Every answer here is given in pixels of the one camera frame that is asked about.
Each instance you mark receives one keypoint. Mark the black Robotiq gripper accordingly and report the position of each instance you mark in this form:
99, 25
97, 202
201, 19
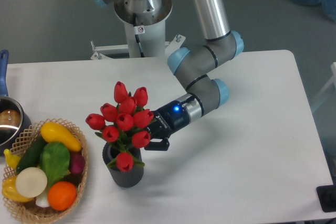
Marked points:
168, 119

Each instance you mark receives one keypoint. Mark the red tulip bouquet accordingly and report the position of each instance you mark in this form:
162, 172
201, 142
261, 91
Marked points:
124, 126

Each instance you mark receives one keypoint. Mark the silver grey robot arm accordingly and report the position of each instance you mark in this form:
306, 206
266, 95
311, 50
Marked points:
144, 23

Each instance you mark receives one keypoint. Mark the dark grey ribbed vase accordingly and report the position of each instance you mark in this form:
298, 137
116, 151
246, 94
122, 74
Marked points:
123, 179

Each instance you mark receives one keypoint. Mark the purple red radish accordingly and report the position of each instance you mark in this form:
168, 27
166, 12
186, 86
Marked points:
77, 163

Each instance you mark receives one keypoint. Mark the green lettuce leaf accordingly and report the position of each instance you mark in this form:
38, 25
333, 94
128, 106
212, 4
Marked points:
54, 162

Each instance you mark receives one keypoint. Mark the yellow squash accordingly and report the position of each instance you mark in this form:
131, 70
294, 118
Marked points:
54, 132

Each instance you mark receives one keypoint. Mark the orange fruit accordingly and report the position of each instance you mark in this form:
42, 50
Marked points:
62, 195

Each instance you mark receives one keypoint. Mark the dark green cucumber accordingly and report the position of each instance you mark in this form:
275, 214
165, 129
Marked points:
32, 155

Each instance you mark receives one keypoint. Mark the white round onion slice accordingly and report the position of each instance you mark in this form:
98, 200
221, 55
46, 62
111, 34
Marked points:
31, 182

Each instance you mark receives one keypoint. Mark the woven wicker basket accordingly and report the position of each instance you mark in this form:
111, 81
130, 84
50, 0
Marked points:
28, 212

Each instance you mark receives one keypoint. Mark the yellow bell pepper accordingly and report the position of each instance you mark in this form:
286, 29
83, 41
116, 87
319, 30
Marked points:
9, 191

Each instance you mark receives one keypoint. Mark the black device at table edge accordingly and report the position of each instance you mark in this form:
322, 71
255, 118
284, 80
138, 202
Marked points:
326, 195

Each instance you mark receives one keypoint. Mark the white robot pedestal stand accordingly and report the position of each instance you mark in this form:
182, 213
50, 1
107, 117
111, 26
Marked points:
142, 41

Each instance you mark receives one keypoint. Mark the blue handled saucepan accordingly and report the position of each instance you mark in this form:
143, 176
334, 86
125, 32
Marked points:
13, 118

